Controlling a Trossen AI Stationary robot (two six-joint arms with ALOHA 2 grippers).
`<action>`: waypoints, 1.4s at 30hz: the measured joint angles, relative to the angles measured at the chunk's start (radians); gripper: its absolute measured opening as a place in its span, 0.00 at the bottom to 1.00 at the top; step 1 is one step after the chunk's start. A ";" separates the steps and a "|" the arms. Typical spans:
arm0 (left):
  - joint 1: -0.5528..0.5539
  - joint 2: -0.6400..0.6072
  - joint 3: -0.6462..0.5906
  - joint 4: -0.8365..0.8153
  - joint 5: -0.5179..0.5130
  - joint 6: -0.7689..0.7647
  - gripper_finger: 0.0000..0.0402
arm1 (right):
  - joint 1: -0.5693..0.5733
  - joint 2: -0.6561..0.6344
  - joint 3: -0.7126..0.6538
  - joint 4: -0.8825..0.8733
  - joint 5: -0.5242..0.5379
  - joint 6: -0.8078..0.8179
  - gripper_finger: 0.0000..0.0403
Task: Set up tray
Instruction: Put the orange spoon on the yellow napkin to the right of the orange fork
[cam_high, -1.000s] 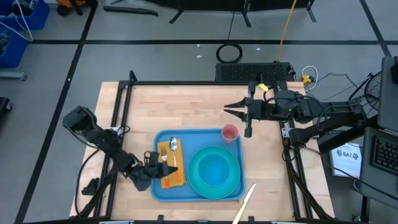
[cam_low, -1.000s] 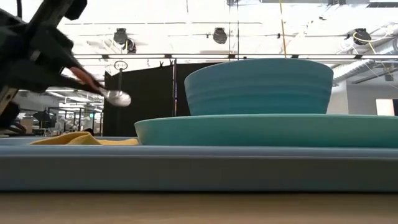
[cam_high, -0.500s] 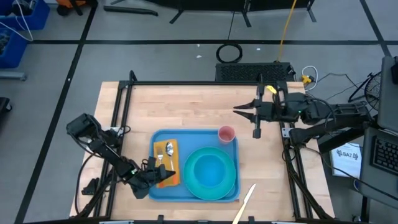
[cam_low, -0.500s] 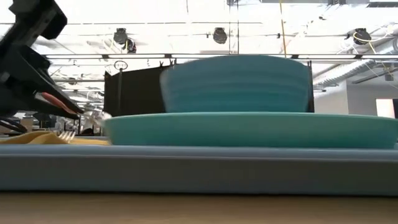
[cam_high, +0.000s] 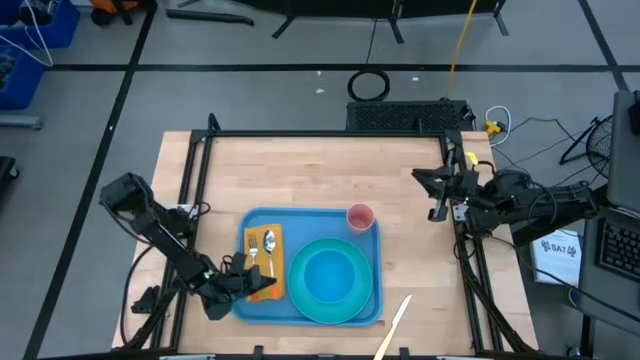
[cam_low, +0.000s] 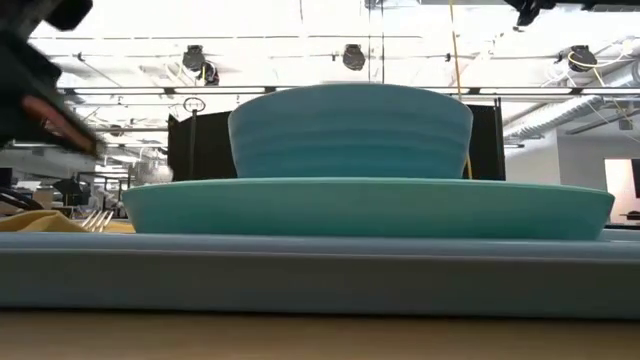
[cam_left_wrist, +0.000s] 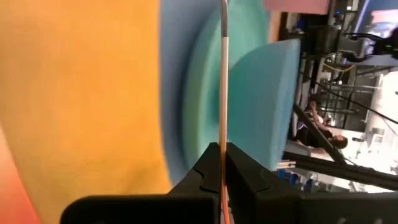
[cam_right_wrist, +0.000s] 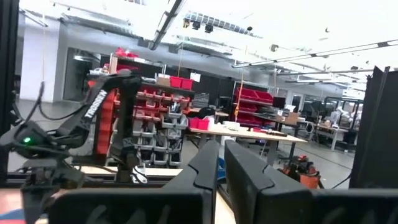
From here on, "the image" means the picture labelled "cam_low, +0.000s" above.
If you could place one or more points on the green plastic plate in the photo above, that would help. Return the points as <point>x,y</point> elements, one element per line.
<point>370,210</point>

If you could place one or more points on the black ceiling spotlight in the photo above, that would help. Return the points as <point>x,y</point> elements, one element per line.
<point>582,57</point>
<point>353,57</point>
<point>194,57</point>

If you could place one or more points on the round sign on pole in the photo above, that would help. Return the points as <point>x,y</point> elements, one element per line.
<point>192,150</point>

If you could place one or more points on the cardboard box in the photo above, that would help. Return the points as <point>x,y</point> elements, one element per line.
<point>44,197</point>

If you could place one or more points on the teal plastic bowl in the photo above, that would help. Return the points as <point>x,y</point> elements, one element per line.
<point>350,135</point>

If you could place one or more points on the yellow cloth napkin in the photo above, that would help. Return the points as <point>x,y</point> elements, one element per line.
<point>35,222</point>

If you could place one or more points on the black room divider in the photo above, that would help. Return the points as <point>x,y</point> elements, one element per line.
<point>205,150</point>

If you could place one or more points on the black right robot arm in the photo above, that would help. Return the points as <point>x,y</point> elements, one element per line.
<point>530,7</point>

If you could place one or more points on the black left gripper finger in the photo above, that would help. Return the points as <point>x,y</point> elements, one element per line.
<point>20,75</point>

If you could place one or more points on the blue plastic tray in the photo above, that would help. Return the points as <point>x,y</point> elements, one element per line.
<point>320,280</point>

